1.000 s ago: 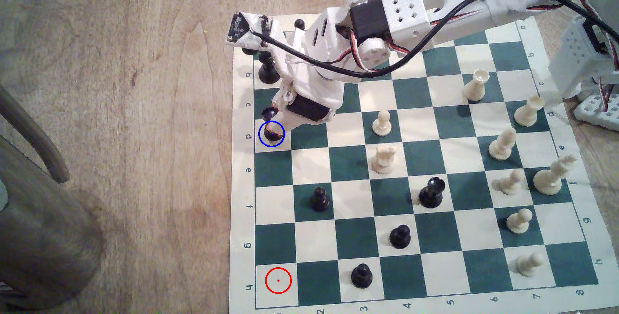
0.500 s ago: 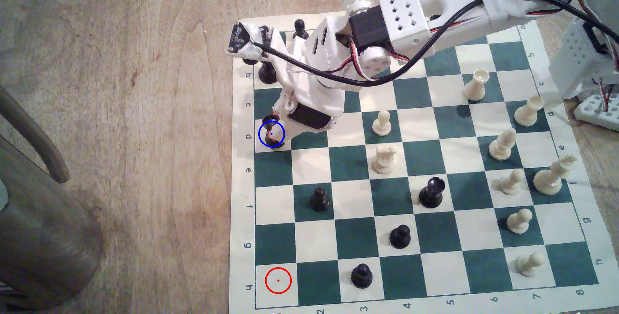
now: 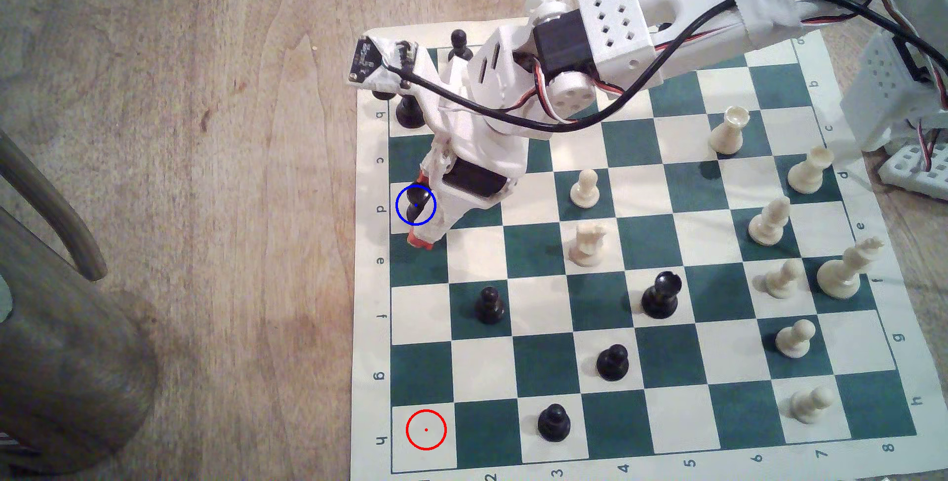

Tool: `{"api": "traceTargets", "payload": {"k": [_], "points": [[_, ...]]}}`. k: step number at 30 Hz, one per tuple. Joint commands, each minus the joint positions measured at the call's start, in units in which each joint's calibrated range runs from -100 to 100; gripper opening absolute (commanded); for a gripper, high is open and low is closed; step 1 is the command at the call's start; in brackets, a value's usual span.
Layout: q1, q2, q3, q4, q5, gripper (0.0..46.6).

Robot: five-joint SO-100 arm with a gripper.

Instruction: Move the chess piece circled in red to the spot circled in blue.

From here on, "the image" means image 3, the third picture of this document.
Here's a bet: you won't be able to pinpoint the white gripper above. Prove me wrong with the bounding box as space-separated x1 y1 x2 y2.
406 94 532 251

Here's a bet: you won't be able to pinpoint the black chess rook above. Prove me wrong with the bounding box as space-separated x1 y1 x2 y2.
403 185 436 227

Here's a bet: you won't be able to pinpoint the black chess pawn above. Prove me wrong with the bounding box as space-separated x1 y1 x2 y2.
537 403 573 443
474 286 508 325
447 29 475 64
596 344 631 383
395 94 428 131

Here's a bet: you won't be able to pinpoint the white chess pawn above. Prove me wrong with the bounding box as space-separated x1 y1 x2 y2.
569 168 601 210
763 259 805 300
788 386 837 425
775 320 818 361

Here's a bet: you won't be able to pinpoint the white chess knight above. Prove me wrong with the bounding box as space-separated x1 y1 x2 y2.
566 221 610 269

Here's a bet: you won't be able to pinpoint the green white chess board mat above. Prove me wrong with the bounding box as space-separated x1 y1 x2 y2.
348 18 939 481

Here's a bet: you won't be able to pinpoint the white chess bishop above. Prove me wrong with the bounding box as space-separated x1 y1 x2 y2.
747 196 792 248

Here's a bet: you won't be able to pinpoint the white chess king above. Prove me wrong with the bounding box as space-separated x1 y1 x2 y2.
816 237 887 301

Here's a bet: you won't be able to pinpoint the gray tape wrap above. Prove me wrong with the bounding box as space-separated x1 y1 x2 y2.
737 0 804 34

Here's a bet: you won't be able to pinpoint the black camera cable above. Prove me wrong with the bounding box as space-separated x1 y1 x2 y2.
400 0 948 130

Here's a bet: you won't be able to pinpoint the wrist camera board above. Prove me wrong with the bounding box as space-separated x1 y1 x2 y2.
347 35 417 91

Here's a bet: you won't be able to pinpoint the red white servo wires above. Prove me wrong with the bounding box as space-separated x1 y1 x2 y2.
529 59 645 125

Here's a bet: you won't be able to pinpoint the curved wooden chair rail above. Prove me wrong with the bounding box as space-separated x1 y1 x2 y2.
0 129 109 282

